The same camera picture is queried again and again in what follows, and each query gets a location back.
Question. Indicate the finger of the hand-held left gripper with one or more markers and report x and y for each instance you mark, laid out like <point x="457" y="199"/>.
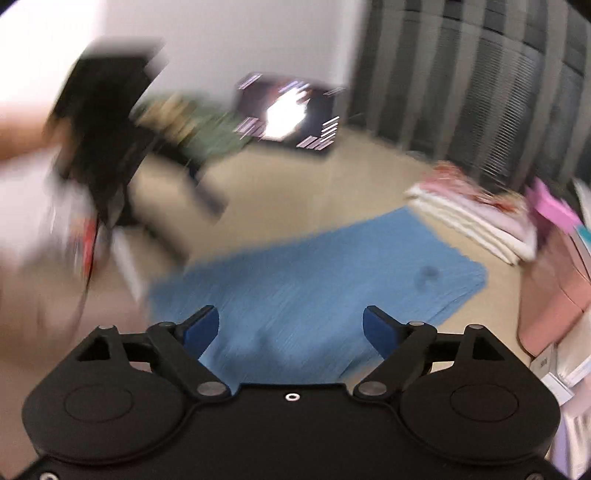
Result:
<point x="194" y="184"/>

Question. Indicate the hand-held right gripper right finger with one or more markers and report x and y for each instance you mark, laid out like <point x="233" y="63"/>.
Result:
<point x="377" y="330"/>

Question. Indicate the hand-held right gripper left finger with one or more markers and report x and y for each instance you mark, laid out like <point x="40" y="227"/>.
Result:
<point x="203" y="331"/>

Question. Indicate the blue textured garment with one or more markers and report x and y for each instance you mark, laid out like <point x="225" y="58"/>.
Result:
<point x="314" y="295"/>

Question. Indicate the person's left forearm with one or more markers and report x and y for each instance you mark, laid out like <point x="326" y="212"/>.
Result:
<point x="21" y="134"/>

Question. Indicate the stack of folded clothes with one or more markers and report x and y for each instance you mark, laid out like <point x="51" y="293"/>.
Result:
<point x="475" y="217"/>

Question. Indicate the green patterned cloth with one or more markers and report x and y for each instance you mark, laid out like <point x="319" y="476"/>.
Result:
<point x="194" y="124"/>

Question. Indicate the black screen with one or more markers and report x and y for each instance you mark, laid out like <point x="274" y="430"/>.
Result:
<point x="288" y="110"/>

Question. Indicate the bright pink flat box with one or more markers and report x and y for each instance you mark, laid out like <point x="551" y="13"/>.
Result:
<point x="551" y="205"/>

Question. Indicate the grey striped curtain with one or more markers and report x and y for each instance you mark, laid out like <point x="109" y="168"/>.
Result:
<point x="475" y="83"/>

